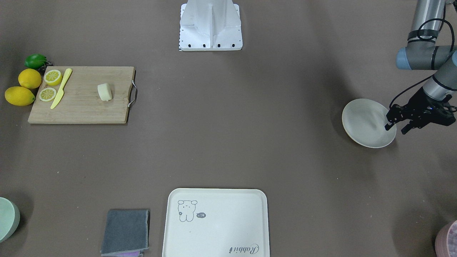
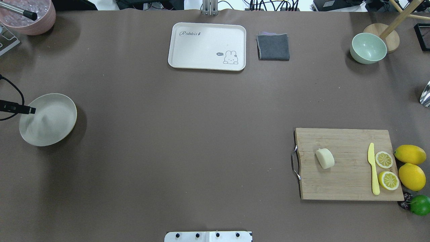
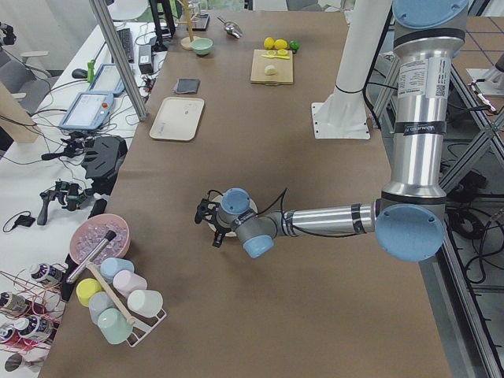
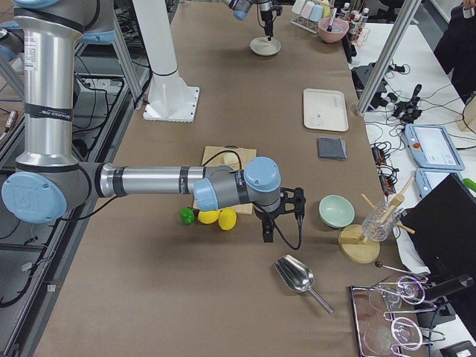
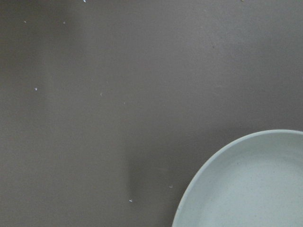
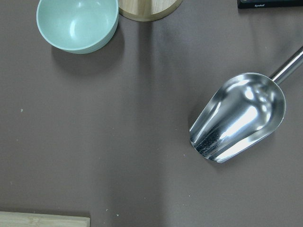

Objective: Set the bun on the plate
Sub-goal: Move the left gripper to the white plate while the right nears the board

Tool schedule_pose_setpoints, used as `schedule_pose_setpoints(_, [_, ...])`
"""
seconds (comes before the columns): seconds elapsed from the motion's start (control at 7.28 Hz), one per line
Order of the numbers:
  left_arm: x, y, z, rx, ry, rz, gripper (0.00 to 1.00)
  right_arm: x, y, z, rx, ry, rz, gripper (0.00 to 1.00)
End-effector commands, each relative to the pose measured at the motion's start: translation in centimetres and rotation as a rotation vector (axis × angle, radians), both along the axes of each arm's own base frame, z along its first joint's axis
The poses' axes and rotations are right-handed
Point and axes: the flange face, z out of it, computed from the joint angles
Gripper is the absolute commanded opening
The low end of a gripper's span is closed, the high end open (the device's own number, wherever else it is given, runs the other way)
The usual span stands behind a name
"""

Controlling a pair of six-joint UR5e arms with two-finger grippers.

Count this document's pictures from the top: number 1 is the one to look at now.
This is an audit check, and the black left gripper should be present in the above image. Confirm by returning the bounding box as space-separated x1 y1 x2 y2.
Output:
384 88 456 135

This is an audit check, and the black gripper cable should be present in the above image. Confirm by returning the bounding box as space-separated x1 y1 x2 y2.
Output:
389 0 456 107

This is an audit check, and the folded grey cloth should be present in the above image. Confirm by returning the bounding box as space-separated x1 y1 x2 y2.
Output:
101 209 149 257

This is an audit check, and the mint green bowl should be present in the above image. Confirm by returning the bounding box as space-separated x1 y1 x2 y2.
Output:
0 197 20 243

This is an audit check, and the green lime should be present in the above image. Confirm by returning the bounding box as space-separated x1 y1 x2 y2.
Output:
24 54 47 70

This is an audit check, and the cream round plate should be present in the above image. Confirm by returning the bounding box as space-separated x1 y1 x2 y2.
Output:
342 98 397 148

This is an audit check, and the whole yellow lemon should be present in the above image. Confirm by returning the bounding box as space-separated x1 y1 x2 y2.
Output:
18 68 42 89
4 86 35 107

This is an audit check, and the cream rectangular tray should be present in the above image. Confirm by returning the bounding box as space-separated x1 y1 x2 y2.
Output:
162 188 270 257

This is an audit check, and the wooden cutting board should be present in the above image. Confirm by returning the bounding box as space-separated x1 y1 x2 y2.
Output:
28 66 136 124

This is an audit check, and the white camera post with base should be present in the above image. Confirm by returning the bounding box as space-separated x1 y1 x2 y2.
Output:
179 0 243 51

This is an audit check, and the pink bowl with ice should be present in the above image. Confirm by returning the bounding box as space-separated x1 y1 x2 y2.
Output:
435 221 457 257

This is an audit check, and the yellow plastic knife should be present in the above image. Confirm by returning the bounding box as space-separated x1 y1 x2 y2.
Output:
50 68 73 109

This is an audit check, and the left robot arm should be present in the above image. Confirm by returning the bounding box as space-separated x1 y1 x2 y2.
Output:
385 0 457 134

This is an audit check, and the lemon half slice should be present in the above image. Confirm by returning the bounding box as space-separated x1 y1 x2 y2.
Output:
44 70 63 86
37 87 57 102

